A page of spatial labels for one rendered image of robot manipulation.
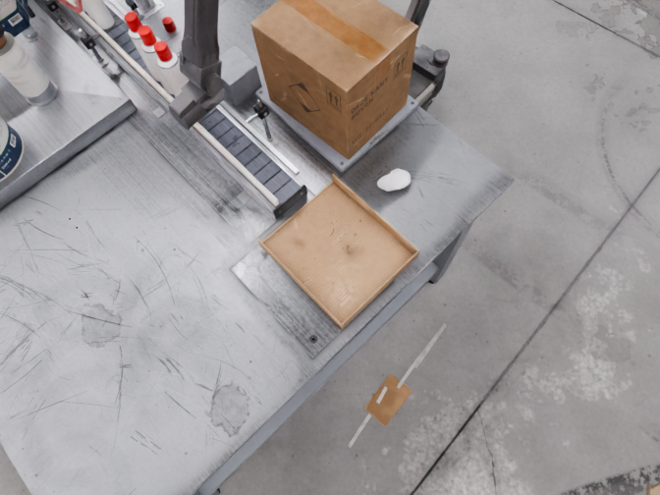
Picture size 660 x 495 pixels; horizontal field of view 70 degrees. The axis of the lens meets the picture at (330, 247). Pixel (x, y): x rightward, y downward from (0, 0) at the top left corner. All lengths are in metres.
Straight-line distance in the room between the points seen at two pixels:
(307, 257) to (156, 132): 0.58
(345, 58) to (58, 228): 0.85
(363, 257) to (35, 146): 0.93
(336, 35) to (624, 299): 1.63
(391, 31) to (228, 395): 0.89
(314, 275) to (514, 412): 1.12
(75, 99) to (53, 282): 0.52
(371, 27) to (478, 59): 1.59
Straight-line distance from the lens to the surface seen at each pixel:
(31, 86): 1.55
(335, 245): 1.17
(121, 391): 1.22
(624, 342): 2.22
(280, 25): 1.19
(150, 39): 1.32
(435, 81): 2.24
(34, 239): 1.44
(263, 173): 1.23
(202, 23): 1.01
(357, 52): 1.11
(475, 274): 2.09
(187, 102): 1.11
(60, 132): 1.51
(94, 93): 1.54
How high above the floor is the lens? 1.92
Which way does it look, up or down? 68 degrees down
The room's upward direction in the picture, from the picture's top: 8 degrees counter-clockwise
